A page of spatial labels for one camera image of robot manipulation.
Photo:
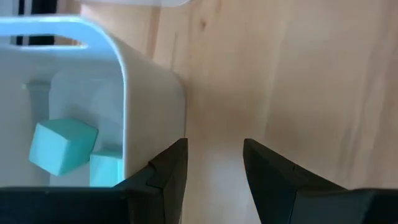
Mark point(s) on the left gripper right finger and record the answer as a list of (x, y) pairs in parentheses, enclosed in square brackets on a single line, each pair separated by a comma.
[(273, 193)]

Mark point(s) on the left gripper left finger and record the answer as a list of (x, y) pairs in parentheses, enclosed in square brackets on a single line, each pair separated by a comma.
[(161, 193)]

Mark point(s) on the light teal rectangular block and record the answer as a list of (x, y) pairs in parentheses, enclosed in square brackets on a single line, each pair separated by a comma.
[(105, 169)]

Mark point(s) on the light teal cube block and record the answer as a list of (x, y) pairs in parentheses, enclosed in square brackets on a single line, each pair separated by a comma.
[(62, 146)]

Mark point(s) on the white plastic bin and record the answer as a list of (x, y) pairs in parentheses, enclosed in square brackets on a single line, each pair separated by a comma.
[(149, 118)]

